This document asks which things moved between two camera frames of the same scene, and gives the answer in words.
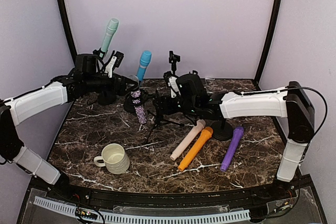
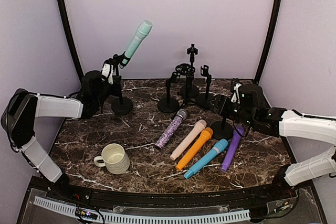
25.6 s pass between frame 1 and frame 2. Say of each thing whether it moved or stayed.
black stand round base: stayed
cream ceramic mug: stayed
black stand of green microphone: moved
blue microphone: moved
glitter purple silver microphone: moved
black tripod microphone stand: moved
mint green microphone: moved
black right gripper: moved
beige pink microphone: stayed
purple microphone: stayed
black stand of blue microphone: moved
